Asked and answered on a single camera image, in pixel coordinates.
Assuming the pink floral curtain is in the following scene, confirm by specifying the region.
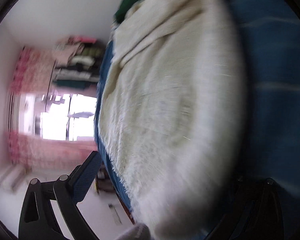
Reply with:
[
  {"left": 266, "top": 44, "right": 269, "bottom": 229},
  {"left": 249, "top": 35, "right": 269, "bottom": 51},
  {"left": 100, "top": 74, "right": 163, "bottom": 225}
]
[{"left": 8, "top": 46, "right": 97, "bottom": 170}]

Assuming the cream fuzzy hooded garment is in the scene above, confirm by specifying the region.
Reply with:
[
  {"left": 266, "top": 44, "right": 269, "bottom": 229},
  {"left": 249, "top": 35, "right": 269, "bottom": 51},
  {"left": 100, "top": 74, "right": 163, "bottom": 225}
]
[{"left": 98, "top": 0, "right": 245, "bottom": 239}]

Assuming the blue striped bed sheet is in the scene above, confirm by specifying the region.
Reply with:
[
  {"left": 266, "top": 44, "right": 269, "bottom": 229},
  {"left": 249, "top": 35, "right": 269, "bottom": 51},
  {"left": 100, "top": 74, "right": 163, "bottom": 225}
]
[{"left": 93, "top": 0, "right": 300, "bottom": 240}]

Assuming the open wardrobe with clothes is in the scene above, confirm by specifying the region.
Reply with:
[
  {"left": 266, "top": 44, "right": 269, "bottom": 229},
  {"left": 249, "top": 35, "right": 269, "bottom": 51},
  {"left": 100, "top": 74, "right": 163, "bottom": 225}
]
[{"left": 52, "top": 36, "right": 106, "bottom": 90}]

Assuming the bright window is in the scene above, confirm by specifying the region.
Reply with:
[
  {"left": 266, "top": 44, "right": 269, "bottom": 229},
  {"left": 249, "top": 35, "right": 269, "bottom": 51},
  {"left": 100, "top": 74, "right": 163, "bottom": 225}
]
[{"left": 18, "top": 94, "right": 97, "bottom": 141}]

